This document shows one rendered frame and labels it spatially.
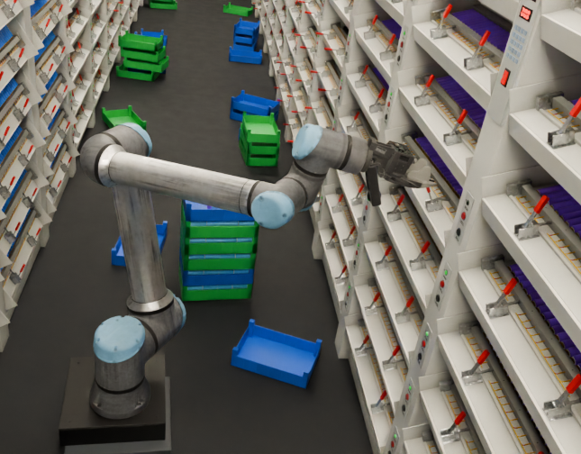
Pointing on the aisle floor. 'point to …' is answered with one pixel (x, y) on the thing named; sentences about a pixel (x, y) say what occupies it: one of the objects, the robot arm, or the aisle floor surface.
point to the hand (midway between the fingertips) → (429, 184)
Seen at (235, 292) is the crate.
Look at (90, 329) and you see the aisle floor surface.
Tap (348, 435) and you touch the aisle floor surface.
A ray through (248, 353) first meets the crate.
